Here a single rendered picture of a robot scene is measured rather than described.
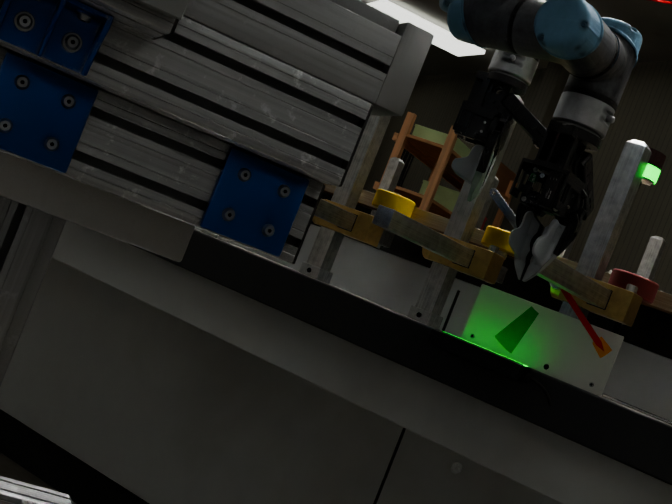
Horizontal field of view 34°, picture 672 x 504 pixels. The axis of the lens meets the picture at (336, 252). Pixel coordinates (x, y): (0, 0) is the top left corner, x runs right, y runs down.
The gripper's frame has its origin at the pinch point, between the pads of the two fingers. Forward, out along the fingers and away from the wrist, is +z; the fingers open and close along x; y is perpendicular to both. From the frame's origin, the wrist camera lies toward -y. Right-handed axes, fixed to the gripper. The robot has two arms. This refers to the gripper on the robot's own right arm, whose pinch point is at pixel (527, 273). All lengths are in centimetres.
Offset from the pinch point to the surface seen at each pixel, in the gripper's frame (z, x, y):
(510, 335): 8.4, -11.7, -29.1
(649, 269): -22, -31, -138
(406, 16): -252, -552, -736
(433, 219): -7, -43, -46
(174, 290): 25, -85, -32
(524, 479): 29.1, -1.4, -31.9
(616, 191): -19.4, -4.2, -29.5
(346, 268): 8, -61, -52
